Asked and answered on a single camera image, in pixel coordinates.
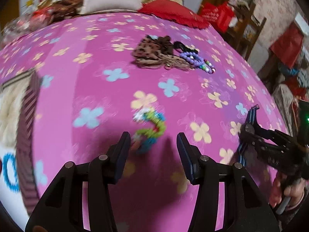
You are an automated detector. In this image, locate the blue bead bracelet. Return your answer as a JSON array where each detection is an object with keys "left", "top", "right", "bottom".
[{"left": 2, "top": 152, "right": 21, "bottom": 194}]

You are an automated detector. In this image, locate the green white bead bracelet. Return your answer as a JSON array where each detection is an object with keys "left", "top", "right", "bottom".
[{"left": 131, "top": 108, "right": 167, "bottom": 155}]

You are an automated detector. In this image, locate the cream dotted scrunchie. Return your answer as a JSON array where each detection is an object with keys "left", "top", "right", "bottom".
[{"left": 1, "top": 78, "right": 30, "bottom": 149}]

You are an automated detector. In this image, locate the leopard print hair bow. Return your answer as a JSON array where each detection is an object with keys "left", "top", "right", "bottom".
[{"left": 132, "top": 35, "right": 193, "bottom": 71}]

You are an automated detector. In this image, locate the navy striped ribbon bow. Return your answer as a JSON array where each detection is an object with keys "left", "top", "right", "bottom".
[{"left": 236, "top": 105, "right": 259, "bottom": 167}]

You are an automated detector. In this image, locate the person's right hand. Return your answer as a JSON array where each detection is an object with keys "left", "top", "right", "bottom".
[{"left": 269, "top": 171, "right": 306, "bottom": 208}]

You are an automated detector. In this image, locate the white striped storage box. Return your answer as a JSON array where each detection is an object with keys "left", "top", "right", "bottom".
[{"left": 1, "top": 69, "right": 41, "bottom": 231}]

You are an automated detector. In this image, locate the wooden chair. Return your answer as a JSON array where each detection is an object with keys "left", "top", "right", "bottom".
[{"left": 223, "top": 2, "right": 267, "bottom": 61}]

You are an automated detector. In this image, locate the pink floral bed blanket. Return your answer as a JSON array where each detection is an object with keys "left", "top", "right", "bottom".
[{"left": 1, "top": 13, "right": 286, "bottom": 231}]

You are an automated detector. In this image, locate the red shopping bag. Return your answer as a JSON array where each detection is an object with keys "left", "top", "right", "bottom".
[{"left": 198, "top": 2, "right": 235, "bottom": 33}]

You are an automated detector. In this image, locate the black hair clip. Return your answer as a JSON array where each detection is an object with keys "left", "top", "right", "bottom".
[{"left": 173, "top": 41, "right": 199, "bottom": 54}]

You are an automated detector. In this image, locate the red cushion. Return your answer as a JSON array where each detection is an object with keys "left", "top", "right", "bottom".
[{"left": 138, "top": 0, "right": 210, "bottom": 29}]

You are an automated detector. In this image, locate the clear plastic bag pile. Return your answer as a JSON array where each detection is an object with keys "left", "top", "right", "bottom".
[{"left": 2, "top": 6, "right": 53, "bottom": 39}]

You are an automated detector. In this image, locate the brown patterned cloth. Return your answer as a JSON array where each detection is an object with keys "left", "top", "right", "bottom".
[{"left": 38, "top": 0, "right": 84, "bottom": 24}]

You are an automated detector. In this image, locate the purple bead bracelet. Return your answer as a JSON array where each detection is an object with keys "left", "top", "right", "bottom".
[{"left": 180, "top": 51, "right": 216, "bottom": 74}]

